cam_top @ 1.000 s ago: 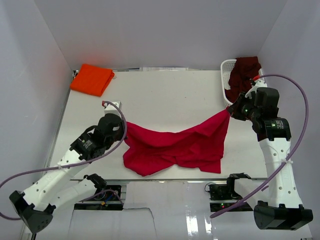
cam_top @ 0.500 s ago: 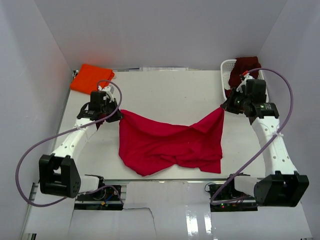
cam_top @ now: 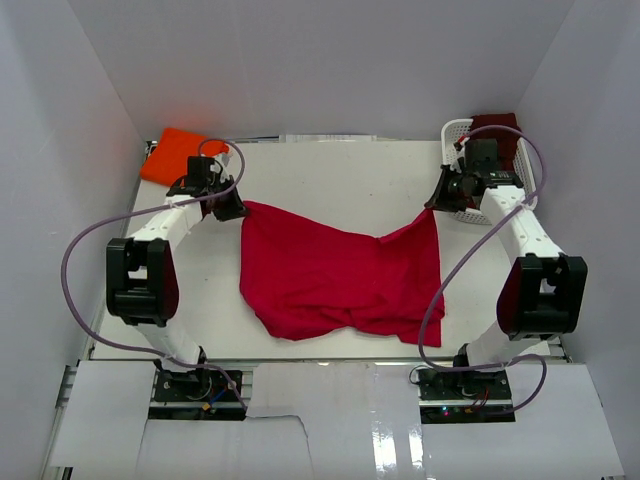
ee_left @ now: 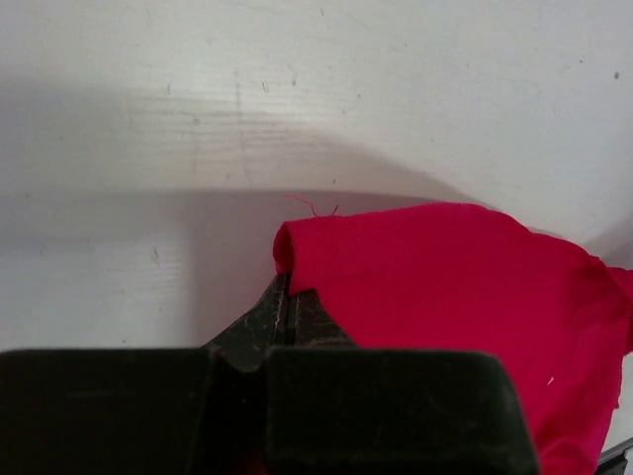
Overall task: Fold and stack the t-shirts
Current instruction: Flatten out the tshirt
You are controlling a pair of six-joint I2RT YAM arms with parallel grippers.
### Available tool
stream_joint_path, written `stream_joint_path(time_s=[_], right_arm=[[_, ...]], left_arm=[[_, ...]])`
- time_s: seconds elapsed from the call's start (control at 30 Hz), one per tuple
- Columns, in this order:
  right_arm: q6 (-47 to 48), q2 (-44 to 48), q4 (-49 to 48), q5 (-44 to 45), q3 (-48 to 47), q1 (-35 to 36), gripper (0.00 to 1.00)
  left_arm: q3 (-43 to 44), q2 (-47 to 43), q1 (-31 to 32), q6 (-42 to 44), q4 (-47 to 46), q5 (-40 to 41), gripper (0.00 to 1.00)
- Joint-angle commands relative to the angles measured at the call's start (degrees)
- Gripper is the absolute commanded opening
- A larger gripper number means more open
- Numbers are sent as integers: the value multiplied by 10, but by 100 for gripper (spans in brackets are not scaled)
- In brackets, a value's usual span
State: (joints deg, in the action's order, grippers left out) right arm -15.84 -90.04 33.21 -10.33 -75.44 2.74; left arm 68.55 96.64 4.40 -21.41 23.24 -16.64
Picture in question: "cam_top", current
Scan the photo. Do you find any bright red t shirt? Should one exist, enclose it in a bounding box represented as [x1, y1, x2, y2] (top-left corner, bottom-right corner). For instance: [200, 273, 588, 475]
[239, 202, 445, 348]

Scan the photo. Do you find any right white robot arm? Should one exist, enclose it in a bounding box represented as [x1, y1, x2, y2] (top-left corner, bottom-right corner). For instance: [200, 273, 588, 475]
[426, 135, 588, 399]

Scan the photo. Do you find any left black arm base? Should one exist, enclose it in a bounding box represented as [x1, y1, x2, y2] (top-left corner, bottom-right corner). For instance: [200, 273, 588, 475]
[148, 369, 248, 421]

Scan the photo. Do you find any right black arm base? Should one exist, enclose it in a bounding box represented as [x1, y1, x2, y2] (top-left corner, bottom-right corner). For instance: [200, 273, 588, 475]
[409, 366, 515, 425]

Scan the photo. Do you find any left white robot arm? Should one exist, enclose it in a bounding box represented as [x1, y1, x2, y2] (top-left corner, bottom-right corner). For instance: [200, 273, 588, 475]
[106, 153, 248, 399]

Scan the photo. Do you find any dark maroon t shirt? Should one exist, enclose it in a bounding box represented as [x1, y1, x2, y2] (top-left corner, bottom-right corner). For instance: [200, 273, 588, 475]
[470, 113, 520, 172]

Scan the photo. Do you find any folded orange t shirt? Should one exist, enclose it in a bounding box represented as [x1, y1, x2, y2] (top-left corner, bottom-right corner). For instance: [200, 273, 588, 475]
[139, 128, 207, 187]

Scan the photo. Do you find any white plastic basket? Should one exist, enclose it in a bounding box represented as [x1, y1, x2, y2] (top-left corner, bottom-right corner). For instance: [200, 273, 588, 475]
[441, 119, 536, 225]

